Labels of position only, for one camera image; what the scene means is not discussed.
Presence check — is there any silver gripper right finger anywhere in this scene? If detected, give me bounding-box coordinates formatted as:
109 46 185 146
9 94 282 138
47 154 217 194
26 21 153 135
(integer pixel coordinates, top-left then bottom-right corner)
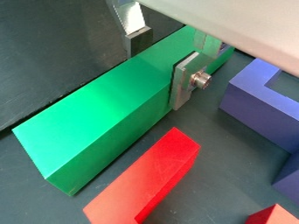
170 30 222 110

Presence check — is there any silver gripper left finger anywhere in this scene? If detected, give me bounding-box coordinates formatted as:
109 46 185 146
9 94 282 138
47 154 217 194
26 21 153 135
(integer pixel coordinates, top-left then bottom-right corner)
106 0 154 58

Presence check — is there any green rectangular block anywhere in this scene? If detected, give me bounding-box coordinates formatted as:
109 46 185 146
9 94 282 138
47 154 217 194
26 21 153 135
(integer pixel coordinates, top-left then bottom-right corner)
11 24 237 197

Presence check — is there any purple H-shaped block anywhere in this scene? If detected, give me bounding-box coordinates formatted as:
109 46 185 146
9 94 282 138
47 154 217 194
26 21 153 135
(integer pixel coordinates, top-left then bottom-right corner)
219 59 299 206

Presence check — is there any red H-shaped block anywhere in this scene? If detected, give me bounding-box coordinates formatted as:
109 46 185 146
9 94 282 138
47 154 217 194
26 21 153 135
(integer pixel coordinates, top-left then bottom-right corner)
82 126 299 224

